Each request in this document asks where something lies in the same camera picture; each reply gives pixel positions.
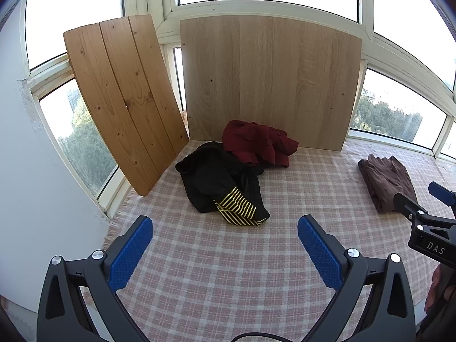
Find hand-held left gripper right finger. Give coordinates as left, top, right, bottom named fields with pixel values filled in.
left=297, top=215, right=417, bottom=342

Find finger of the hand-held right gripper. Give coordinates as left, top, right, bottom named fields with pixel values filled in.
left=428, top=181, right=456, bottom=208
left=393, top=192, right=429, bottom=223

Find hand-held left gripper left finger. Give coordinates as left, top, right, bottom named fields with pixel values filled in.
left=36, top=215, right=154, bottom=342

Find black pants with yellow stripes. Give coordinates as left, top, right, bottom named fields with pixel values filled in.
left=175, top=141, right=270, bottom=227

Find person's right hand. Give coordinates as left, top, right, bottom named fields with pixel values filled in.
left=424, top=265, right=456, bottom=312

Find folded brown garment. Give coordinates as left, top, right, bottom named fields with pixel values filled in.
left=358, top=154, right=419, bottom=213

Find pink checkered tablecloth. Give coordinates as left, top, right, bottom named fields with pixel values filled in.
left=101, top=137, right=456, bottom=342

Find maroon garment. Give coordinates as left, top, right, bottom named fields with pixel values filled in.
left=222, top=120, right=299, bottom=169

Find pine plank board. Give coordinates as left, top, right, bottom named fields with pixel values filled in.
left=63, top=14, right=190, bottom=197

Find light oak board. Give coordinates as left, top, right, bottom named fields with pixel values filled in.
left=179, top=15, right=363, bottom=151

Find black cable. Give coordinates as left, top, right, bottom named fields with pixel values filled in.
left=231, top=333, right=282, bottom=342

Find white window frame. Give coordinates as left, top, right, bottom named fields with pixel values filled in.
left=19, top=0, right=456, bottom=218

